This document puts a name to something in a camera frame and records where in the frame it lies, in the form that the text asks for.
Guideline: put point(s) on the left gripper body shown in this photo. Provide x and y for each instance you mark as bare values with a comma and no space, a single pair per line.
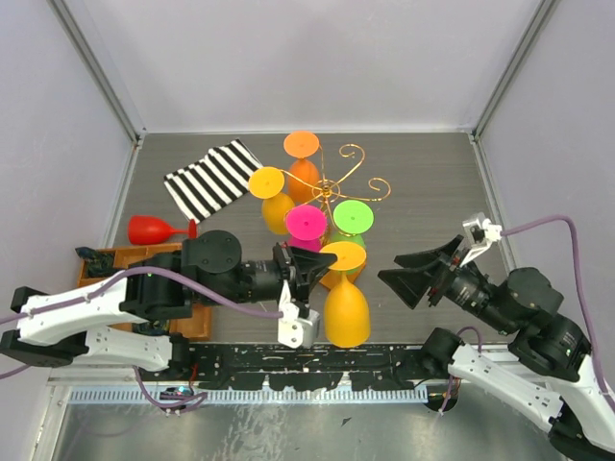
284,264

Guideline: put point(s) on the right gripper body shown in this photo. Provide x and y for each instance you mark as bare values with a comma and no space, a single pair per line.
468,287

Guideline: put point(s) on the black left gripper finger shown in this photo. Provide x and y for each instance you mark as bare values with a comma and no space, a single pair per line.
308,274
301,255

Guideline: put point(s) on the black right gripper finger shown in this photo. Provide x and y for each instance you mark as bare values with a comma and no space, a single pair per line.
423,265
412,287

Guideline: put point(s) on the magenta plastic wine glass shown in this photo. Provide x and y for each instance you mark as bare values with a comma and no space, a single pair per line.
306,224

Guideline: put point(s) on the yellow plastic wine glass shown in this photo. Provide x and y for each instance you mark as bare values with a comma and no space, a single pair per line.
347,321

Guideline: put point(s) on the green plastic wine glass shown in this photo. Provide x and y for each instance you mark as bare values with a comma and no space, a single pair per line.
352,219

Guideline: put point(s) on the gold wire wine glass rack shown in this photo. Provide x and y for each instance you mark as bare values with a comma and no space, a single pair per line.
329,189

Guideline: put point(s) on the yellow-orange plastic wine glass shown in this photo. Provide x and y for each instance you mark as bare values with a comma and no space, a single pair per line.
267,184

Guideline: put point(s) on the orange plastic wine glass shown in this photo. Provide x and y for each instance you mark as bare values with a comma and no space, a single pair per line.
304,175

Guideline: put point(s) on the red plastic wine glass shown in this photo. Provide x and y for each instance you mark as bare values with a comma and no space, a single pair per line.
146,230

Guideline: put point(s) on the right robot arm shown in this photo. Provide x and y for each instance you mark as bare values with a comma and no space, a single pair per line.
572,410

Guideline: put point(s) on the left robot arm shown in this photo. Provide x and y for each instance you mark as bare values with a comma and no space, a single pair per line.
53,330

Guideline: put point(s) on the wooden compartment tray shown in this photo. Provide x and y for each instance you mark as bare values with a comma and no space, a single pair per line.
164,305

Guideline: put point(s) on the black white striped cloth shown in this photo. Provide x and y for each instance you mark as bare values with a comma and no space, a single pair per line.
218,179

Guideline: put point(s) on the rolled dark orange-floral tie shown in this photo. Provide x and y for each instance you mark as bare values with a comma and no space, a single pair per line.
96,264

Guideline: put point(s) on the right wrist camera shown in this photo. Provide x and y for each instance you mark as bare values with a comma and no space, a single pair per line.
481,234

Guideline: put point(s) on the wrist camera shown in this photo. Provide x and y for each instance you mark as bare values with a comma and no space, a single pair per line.
299,324
481,234

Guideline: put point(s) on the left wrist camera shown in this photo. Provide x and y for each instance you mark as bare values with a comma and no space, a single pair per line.
299,324

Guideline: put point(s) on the white slotted cable duct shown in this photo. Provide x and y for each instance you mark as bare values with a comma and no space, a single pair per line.
343,394

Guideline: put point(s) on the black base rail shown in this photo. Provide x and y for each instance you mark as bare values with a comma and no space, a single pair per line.
250,367

